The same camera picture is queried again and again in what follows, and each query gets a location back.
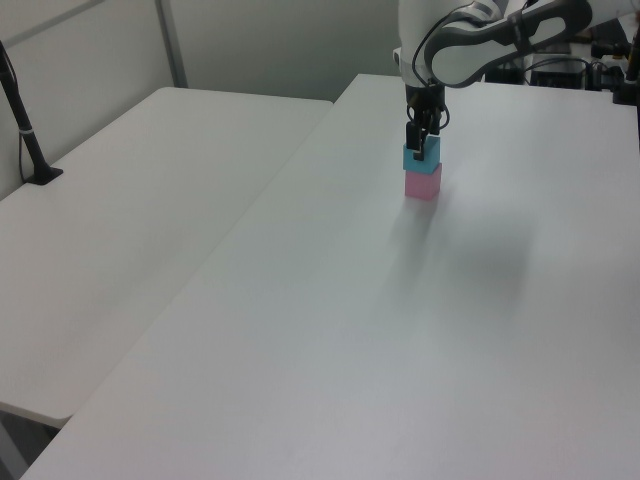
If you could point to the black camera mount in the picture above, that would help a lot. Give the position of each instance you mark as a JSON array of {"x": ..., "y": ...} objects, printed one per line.
[{"x": 627, "y": 80}]

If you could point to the blue cube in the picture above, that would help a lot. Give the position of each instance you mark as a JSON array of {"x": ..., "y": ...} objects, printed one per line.
[{"x": 433, "y": 155}]

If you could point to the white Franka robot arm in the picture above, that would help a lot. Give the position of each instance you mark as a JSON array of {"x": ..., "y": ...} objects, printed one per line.
[{"x": 460, "y": 55}]

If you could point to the grey partition post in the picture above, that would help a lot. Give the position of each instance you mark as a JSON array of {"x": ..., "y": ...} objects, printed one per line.
[{"x": 172, "y": 45}]

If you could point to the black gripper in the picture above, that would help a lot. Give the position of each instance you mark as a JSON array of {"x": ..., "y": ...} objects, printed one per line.
[{"x": 425, "y": 102}]

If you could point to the white side table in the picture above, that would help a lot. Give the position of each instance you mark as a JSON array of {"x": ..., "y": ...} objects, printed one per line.
[{"x": 125, "y": 200}]

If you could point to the black equipment box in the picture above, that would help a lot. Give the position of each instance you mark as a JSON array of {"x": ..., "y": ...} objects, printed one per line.
[{"x": 557, "y": 75}]

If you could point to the pink cube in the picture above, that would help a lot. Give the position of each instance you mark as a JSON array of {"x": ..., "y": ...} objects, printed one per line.
[{"x": 422, "y": 185}]

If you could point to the black pole stand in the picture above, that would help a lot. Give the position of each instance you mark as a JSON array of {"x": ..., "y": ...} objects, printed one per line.
[{"x": 25, "y": 130}]

